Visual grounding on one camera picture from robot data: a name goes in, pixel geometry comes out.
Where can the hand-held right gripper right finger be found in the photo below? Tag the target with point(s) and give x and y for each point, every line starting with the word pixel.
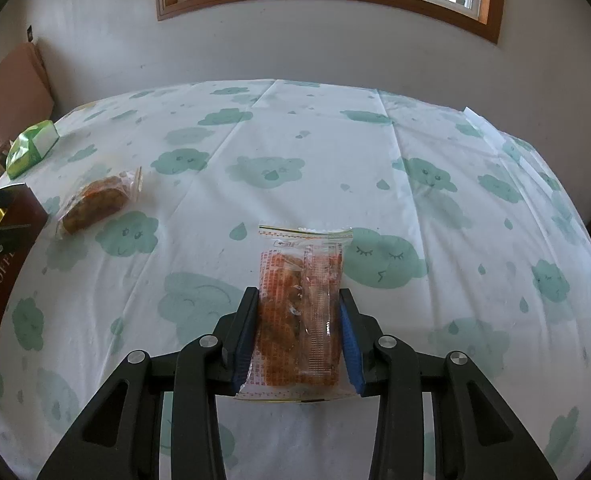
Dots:
pixel 351 355

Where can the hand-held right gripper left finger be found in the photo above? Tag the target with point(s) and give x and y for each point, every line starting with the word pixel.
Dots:
pixel 243 355

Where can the brown tin box gold inside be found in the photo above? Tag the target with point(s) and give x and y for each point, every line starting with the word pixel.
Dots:
pixel 0 285

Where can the clear orange fried snack packet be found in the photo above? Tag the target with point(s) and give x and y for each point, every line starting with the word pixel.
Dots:
pixel 300 310

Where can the clear nut brittle packet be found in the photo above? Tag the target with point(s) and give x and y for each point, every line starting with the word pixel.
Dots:
pixel 93 202

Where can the green tissue pack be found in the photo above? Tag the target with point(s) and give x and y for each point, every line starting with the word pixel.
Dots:
pixel 28 147

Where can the cardboard box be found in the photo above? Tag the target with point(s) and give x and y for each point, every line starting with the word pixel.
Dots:
pixel 15 90

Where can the black wall socket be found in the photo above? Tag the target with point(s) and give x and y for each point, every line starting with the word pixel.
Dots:
pixel 29 34

